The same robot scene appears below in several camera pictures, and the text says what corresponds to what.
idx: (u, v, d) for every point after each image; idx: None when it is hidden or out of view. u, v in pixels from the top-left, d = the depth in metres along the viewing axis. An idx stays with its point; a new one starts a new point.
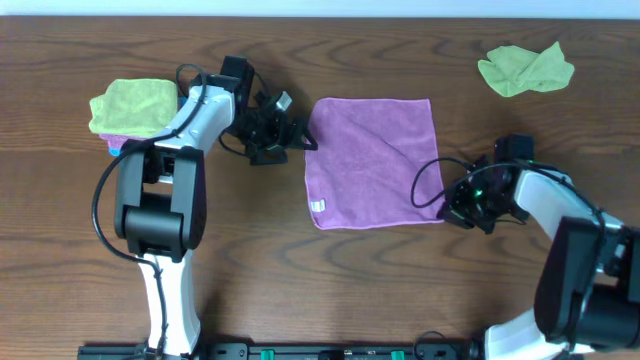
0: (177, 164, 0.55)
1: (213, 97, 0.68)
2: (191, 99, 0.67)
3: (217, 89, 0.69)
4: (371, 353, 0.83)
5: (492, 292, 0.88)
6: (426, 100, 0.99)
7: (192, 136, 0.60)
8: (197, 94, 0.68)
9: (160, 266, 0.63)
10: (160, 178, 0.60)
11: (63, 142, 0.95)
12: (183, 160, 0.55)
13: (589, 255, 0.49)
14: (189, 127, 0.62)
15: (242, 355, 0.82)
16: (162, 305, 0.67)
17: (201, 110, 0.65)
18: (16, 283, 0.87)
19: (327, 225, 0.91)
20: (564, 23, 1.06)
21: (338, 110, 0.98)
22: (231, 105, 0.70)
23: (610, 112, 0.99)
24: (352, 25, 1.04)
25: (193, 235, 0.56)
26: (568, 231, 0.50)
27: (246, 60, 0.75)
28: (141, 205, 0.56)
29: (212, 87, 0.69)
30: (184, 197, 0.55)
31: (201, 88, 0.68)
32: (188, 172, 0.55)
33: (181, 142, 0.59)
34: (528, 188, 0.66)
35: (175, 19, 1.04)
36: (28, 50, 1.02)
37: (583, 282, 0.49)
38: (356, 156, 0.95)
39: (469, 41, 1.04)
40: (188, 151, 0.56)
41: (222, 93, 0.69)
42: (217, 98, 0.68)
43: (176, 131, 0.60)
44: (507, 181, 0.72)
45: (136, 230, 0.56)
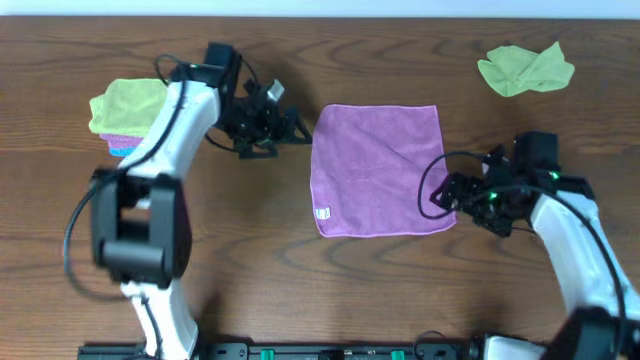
0: (152, 192, 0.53)
1: (193, 99, 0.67)
2: (169, 102, 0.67)
3: (197, 87, 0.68)
4: (371, 353, 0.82)
5: (493, 291, 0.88)
6: (434, 106, 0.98)
7: (165, 157, 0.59)
8: (176, 95, 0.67)
9: (146, 295, 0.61)
10: (137, 204, 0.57)
11: (63, 142, 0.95)
12: (159, 190, 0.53)
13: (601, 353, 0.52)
14: (166, 145, 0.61)
15: (243, 355, 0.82)
16: (154, 323, 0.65)
17: (177, 125, 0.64)
18: (15, 282, 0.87)
19: (332, 233, 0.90)
20: (563, 23, 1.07)
21: (344, 117, 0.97)
22: (213, 104, 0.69)
23: (610, 112, 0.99)
24: (353, 25, 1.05)
25: (174, 266, 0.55)
26: (581, 330, 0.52)
27: (230, 49, 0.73)
28: (118, 235, 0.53)
29: (192, 83, 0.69)
30: (163, 228, 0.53)
31: (181, 85, 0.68)
32: (165, 202, 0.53)
33: (155, 167, 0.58)
34: (546, 220, 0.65)
35: (176, 19, 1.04)
36: (29, 50, 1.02)
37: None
38: (362, 164, 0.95)
39: (468, 42, 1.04)
40: (163, 179, 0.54)
41: (202, 93, 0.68)
42: (197, 99, 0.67)
43: (150, 153, 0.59)
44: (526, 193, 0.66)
45: (115, 262, 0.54)
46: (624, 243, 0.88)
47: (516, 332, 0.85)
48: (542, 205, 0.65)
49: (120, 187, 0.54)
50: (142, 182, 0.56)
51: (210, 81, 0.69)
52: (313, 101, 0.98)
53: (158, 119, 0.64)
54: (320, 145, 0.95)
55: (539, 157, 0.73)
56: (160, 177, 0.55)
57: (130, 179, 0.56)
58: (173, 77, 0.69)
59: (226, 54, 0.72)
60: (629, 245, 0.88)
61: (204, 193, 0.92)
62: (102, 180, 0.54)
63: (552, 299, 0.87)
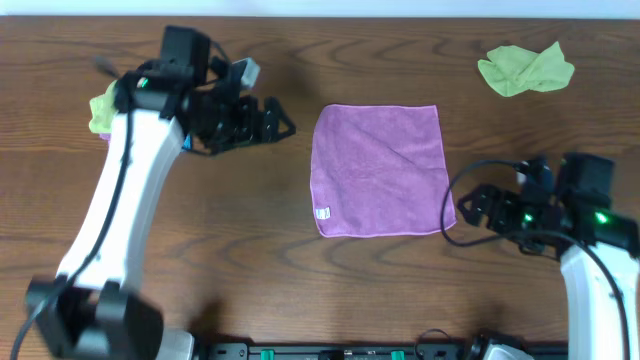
0: (98, 311, 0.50)
1: (143, 147, 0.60)
2: (116, 152, 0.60)
3: (146, 121, 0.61)
4: (371, 353, 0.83)
5: (492, 291, 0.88)
6: (434, 106, 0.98)
7: (111, 254, 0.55)
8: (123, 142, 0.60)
9: None
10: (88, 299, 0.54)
11: (63, 142, 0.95)
12: (105, 309, 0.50)
13: None
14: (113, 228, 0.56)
15: (243, 355, 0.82)
16: None
17: (122, 193, 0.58)
18: (14, 282, 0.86)
19: (332, 233, 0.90)
20: (563, 23, 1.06)
21: (345, 117, 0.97)
22: (171, 143, 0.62)
23: (611, 112, 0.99)
24: (353, 25, 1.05)
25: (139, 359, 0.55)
26: None
27: (193, 36, 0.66)
28: (71, 346, 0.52)
29: (140, 115, 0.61)
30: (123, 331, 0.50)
31: (128, 122, 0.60)
32: (112, 317, 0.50)
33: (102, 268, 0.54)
34: (577, 273, 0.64)
35: (176, 19, 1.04)
36: (28, 50, 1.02)
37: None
38: (362, 164, 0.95)
39: (468, 42, 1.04)
40: (109, 291, 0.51)
41: (155, 137, 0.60)
42: (149, 146, 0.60)
43: (93, 252, 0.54)
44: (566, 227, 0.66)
45: None
46: None
47: (516, 332, 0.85)
48: (576, 254, 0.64)
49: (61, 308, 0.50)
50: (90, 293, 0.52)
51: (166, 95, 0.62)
52: (313, 101, 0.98)
53: (104, 180, 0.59)
54: (320, 145, 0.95)
55: (588, 186, 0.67)
56: (108, 286, 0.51)
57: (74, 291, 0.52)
58: (118, 108, 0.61)
59: (190, 45, 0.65)
60: None
61: (204, 193, 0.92)
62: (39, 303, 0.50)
63: (552, 299, 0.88)
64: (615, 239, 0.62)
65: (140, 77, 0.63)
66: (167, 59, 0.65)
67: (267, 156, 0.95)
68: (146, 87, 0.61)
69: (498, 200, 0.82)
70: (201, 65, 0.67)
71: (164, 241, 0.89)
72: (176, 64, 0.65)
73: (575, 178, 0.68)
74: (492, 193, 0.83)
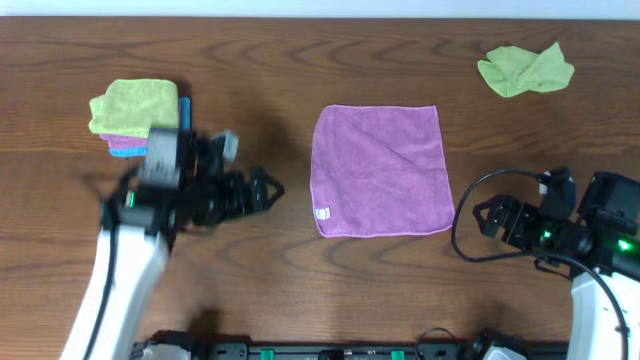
0: None
1: (128, 266, 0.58)
2: (100, 271, 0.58)
3: (132, 240, 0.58)
4: (371, 353, 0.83)
5: (493, 291, 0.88)
6: (433, 106, 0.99)
7: None
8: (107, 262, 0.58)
9: None
10: None
11: (63, 142, 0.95)
12: None
13: None
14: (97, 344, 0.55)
15: (242, 355, 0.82)
16: None
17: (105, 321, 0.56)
18: (14, 283, 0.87)
19: (332, 233, 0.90)
20: (563, 23, 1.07)
21: (345, 118, 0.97)
22: (156, 259, 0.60)
23: (610, 112, 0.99)
24: (353, 25, 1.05)
25: None
26: None
27: (177, 140, 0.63)
28: None
29: (125, 233, 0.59)
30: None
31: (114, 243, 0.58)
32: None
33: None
34: (585, 299, 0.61)
35: (176, 19, 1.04)
36: (28, 50, 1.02)
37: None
38: (362, 164, 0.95)
39: (468, 42, 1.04)
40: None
41: (139, 257, 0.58)
42: (134, 266, 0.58)
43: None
44: (585, 250, 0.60)
45: None
46: None
47: (516, 332, 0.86)
48: (589, 281, 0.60)
49: None
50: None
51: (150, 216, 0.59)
52: (313, 102, 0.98)
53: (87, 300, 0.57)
54: (320, 146, 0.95)
55: (613, 210, 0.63)
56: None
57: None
58: (102, 225, 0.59)
59: (175, 143, 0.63)
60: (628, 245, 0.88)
61: None
62: None
63: (552, 299, 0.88)
64: (636, 270, 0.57)
65: (125, 191, 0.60)
66: (152, 163, 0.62)
67: (267, 156, 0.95)
68: (131, 204, 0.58)
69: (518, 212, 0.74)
70: (185, 163, 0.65)
71: None
72: (162, 168, 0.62)
73: (600, 199, 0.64)
74: (514, 204, 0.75)
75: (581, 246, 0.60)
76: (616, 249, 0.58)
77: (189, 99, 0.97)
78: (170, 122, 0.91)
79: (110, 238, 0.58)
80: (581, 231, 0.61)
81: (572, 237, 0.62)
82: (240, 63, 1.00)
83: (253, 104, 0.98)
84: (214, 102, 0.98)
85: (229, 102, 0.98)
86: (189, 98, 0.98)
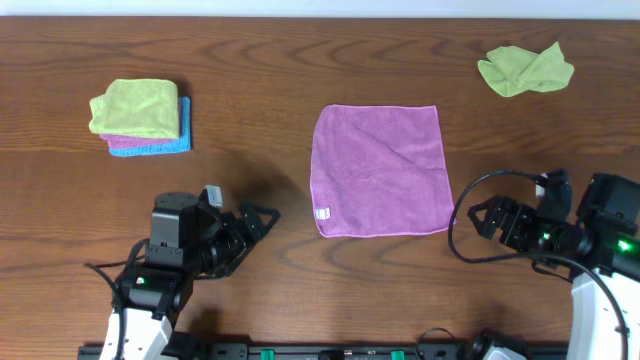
0: None
1: (134, 342, 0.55)
2: (109, 347, 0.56)
3: (142, 318, 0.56)
4: (371, 353, 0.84)
5: (492, 291, 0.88)
6: (433, 106, 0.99)
7: None
8: (114, 337, 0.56)
9: None
10: None
11: (63, 143, 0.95)
12: None
13: None
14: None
15: (243, 355, 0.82)
16: None
17: None
18: (15, 283, 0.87)
19: (332, 233, 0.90)
20: (564, 23, 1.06)
21: (345, 117, 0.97)
22: (162, 337, 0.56)
23: (610, 113, 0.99)
24: (353, 25, 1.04)
25: None
26: None
27: (178, 220, 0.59)
28: None
29: (134, 314, 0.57)
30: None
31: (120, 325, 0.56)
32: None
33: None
34: (585, 299, 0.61)
35: (175, 19, 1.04)
36: (26, 49, 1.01)
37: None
38: (361, 164, 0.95)
39: (468, 42, 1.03)
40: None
41: (144, 336, 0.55)
42: (138, 341, 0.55)
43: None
44: (585, 250, 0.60)
45: None
46: None
47: (515, 332, 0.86)
48: (589, 281, 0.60)
49: None
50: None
51: (160, 294, 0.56)
52: (313, 102, 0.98)
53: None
54: (320, 146, 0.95)
55: (613, 210, 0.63)
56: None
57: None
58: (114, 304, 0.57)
59: (176, 224, 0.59)
60: None
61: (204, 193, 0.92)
62: None
63: (552, 299, 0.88)
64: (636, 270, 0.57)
65: (136, 272, 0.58)
66: (156, 243, 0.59)
67: (267, 156, 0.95)
68: (142, 285, 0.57)
69: (515, 213, 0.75)
70: (189, 237, 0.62)
71: None
72: (166, 249, 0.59)
73: (599, 201, 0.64)
74: (510, 205, 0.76)
75: (581, 246, 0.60)
76: (615, 249, 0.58)
77: (189, 99, 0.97)
78: (170, 122, 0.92)
79: (121, 316, 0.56)
80: (580, 231, 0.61)
81: (572, 237, 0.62)
82: (240, 63, 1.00)
83: (253, 104, 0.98)
84: (214, 102, 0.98)
85: (229, 102, 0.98)
86: (189, 98, 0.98)
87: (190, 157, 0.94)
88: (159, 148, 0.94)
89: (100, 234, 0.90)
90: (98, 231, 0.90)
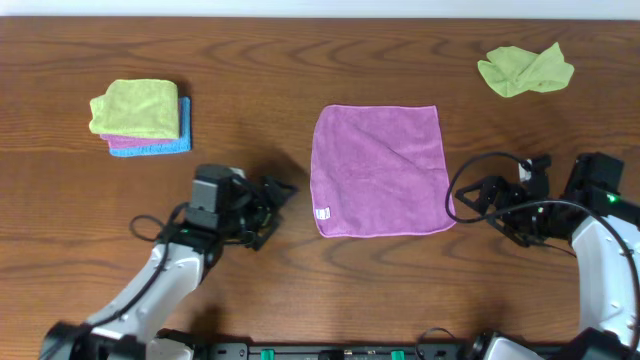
0: None
1: (175, 261, 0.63)
2: (151, 264, 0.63)
3: (184, 249, 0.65)
4: (371, 353, 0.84)
5: (492, 292, 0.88)
6: (434, 106, 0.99)
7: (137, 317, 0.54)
8: (159, 256, 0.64)
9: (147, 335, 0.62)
10: None
11: (63, 143, 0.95)
12: None
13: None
14: (136, 304, 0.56)
15: (243, 355, 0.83)
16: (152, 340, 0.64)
17: (157, 282, 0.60)
18: (15, 283, 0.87)
19: (332, 233, 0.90)
20: (564, 23, 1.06)
21: (345, 118, 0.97)
22: (196, 269, 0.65)
23: (610, 113, 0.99)
24: (353, 25, 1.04)
25: None
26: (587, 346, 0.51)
27: (215, 188, 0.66)
28: None
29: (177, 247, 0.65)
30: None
31: (165, 249, 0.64)
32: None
33: (124, 325, 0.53)
34: (587, 240, 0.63)
35: (175, 19, 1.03)
36: (26, 50, 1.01)
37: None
38: (361, 164, 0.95)
39: (468, 42, 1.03)
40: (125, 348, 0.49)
41: (187, 256, 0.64)
42: (179, 260, 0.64)
43: (119, 311, 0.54)
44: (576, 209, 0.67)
45: None
46: None
47: (516, 332, 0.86)
48: (589, 224, 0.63)
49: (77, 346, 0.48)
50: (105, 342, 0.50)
51: (198, 243, 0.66)
52: (313, 102, 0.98)
53: (136, 280, 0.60)
54: (321, 146, 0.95)
55: (598, 181, 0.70)
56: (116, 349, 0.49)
57: (91, 339, 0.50)
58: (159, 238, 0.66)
59: (214, 191, 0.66)
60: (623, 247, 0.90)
61: None
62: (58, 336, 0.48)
63: (552, 299, 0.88)
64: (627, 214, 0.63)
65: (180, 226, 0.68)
66: (195, 205, 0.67)
67: (267, 156, 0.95)
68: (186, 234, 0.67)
69: (508, 191, 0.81)
70: (224, 206, 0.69)
71: None
72: (204, 213, 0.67)
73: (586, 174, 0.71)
74: (502, 183, 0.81)
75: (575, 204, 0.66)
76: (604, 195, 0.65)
77: (190, 99, 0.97)
78: (170, 122, 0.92)
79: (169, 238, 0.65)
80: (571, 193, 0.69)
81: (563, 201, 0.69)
82: (240, 64, 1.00)
83: (253, 105, 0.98)
84: (214, 102, 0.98)
85: (230, 102, 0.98)
86: (189, 98, 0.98)
87: (191, 158, 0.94)
88: (159, 149, 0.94)
89: (100, 234, 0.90)
90: (98, 232, 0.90)
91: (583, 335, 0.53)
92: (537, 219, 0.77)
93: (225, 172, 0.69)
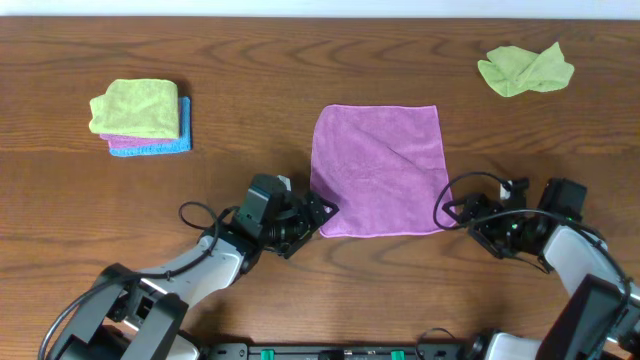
0: (154, 306, 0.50)
1: (221, 252, 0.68)
2: (199, 247, 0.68)
3: (227, 246, 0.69)
4: (371, 353, 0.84)
5: (491, 292, 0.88)
6: (433, 106, 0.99)
7: (184, 284, 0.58)
8: (207, 244, 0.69)
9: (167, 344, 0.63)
10: (124, 318, 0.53)
11: (62, 142, 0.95)
12: (160, 310, 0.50)
13: (604, 317, 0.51)
14: (185, 273, 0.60)
15: (243, 355, 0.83)
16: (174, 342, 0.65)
17: (204, 261, 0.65)
18: (16, 283, 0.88)
19: (332, 233, 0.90)
20: (566, 22, 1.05)
21: (345, 117, 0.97)
22: (235, 267, 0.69)
23: (610, 113, 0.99)
24: (353, 24, 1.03)
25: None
26: (590, 289, 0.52)
27: (267, 200, 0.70)
28: (90, 340, 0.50)
29: (223, 243, 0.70)
30: (135, 350, 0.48)
31: (212, 239, 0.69)
32: (161, 325, 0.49)
33: (171, 285, 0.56)
34: (555, 248, 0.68)
35: (174, 18, 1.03)
36: (25, 49, 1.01)
37: (589, 346, 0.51)
38: (362, 164, 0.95)
39: (469, 41, 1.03)
40: (169, 301, 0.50)
41: (231, 251, 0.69)
42: (225, 253, 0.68)
43: (170, 273, 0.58)
44: (542, 232, 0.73)
45: None
46: (623, 244, 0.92)
47: (515, 332, 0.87)
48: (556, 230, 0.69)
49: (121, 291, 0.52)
50: (148, 295, 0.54)
51: (240, 246, 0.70)
52: (313, 101, 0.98)
53: (184, 256, 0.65)
54: (322, 146, 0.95)
55: (564, 204, 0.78)
56: (163, 297, 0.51)
57: (137, 289, 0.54)
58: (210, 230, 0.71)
59: (264, 203, 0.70)
60: (619, 248, 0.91)
61: (205, 193, 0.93)
62: (111, 277, 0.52)
63: (552, 300, 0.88)
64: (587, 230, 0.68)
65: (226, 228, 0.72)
66: (244, 213, 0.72)
67: (267, 156, 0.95)
68: (228, 237, 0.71)
69: (487, 207, 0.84)
70: (270, 217, 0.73)
71: (164, 242, 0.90)
72: (251, 221, 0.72)
73: (554, 198, 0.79)
74: (482, 199, 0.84)
75: (539, 228, 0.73)
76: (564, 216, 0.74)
77: (190, 99, 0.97)
78: (170, 122, 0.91)
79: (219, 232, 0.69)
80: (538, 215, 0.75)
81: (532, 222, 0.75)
82: (240, 64, 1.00)
83: (253, 105, 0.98)
84: (214, 102, 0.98)
85: (229, 102, 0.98)
86: (189, 98, 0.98)
87: (191, 158, 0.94)
88: (159, 148, 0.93)
89: (100, 234, 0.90)
90: (98, 232, 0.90)
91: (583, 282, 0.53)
92: (511, 234, 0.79)
93: (279, 186, 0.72)
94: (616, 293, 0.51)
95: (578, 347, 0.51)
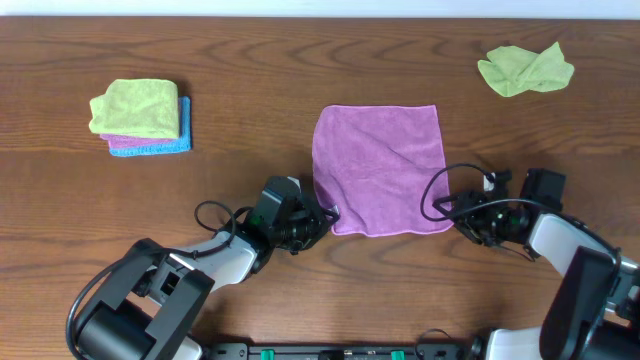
0: (182, 280, 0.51)
1: (239, 246, 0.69)
2: (217, 240, 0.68)
3: (242, 243, 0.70)
4: (371, 353, 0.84)
5: (491, 291, 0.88)
6: (433, 106, 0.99)
7: (206, 265, 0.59)
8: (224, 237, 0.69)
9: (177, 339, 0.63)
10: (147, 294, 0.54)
11: (62, 143, 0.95)
12: (188, 282, 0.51)
13: (603, 286, 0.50)
14: (207, 257, 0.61)
15: (243, 355, 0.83)
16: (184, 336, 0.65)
17: (224, 251, 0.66)
18: (16, 282, 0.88)
19: (342, 231, 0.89)
20: (566, 22, 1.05)
21: (344, 118, 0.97)
22: (249, 263, 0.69)
23: (609, 113, 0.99)
24: (353, 24, 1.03)
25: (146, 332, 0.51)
26: (583, 261, 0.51)
27: (280, 203, 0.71)
28: (118, 307, 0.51)
29: (239, 240, 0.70)
30: (158, 325, 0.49)
31: (230, 234, 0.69)
32: (189, 297, 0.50)
33: (196, 264, 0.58)
34: (543, 239, 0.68)
35: (173, 18, 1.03)
36: (25, 49, 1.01)
37: (592, 313, 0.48)
38: (362, 164, 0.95)
39: (469, 41, 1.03)
40: (198, 275, 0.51)
41: (244, 245, 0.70)
42: (242, 247, 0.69)
43: (196, 253, 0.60)
44: (524, 224, 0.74)
45: (94, 337, 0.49)
46: (623, 245, 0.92)
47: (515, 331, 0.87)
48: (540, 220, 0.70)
49: (151, 264, 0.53)
50: (176, 271, 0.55)
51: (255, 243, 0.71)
52: (314, 102, 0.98)
53: (203, 244, 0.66)
54: (323, 146, 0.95)
55: (543, 194, 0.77)
56: (191, 272, 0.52)
57: (165, 263, 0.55)
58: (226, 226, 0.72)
59: (278, 206, 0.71)
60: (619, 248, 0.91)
61: (205, 193, 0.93)
62: (140, 248, 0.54)
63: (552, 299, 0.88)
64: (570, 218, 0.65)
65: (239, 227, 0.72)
66: (257, 214, 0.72)
67: (267, 157, 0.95)
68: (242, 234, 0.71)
69: (471, 198, 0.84)
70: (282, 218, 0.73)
71: (165, 242, 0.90)
72: (263, 223, 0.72)
73: (534, 188, 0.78)
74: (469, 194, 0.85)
75: (521, 221, 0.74)
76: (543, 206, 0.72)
77: (190, 99, 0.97)
78: (170, 122, 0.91)
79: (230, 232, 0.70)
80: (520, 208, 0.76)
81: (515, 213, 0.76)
82: (241, 64, 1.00)
83: (253, 105, 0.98)
84: (214, 102, 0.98)
85: (230, 102, 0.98)
86: (189, 98, 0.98)
87: (191, 158, 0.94)
88: (159, 148, 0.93)
89: (101, 234, 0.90)
90: (98, 231, 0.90)
91: (577, 256, 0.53)
92: (496, 224, 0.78)
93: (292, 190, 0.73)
94: (610, 261, 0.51)
95: (580, 316, 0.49)
